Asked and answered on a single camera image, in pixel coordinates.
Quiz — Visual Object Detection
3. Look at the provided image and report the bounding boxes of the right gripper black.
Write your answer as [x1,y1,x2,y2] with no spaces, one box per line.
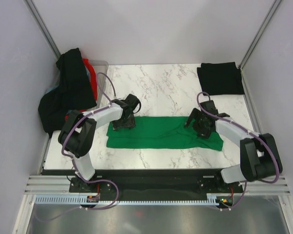
[184,108,212,139]

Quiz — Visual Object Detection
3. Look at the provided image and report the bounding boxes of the green t shirt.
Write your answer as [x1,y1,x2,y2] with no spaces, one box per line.
[106,116,224,151]

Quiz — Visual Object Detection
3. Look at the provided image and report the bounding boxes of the clear plastic bin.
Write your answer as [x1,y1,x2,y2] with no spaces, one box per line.
[45,58,110,110]

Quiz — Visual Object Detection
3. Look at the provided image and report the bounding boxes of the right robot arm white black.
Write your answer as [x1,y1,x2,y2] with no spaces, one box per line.
[184,100,283,192]

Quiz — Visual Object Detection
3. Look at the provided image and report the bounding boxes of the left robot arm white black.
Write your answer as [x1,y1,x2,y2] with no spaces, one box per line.
[58,94,141,192]

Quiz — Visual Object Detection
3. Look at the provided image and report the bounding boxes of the folded black t shirt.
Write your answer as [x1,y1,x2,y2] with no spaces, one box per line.
[197,62,245,96]

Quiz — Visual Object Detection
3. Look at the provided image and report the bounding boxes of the black t shirt in bin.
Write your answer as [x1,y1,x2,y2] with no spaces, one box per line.
[38,48,93,136]

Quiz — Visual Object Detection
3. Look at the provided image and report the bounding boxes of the red t shirt in bin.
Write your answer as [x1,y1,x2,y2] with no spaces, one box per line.
[64,58,98,120]

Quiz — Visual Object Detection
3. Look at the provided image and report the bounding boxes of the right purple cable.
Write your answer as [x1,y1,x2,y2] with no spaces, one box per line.
[197,92,283,210]

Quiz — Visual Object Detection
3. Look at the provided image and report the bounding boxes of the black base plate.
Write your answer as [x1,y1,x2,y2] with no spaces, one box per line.
[69,169,243,201]

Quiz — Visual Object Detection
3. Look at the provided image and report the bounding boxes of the white slotted cable duct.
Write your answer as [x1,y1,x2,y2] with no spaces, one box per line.
[35,194,228,206]

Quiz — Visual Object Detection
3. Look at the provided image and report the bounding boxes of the aluminium rail profile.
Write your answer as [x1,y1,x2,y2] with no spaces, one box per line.
[25,175,290,195]

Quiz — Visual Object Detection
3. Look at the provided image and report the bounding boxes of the right aluminium frame post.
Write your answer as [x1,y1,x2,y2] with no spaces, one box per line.
[238,0,283,70]

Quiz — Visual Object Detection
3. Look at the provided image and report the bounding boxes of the aluminium frame post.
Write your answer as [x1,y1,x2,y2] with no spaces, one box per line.
[24,0,61,58]
[238,0,283,70]

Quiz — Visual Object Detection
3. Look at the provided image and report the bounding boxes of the left aluminium frame post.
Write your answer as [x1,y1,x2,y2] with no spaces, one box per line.
[24,0,61,58]

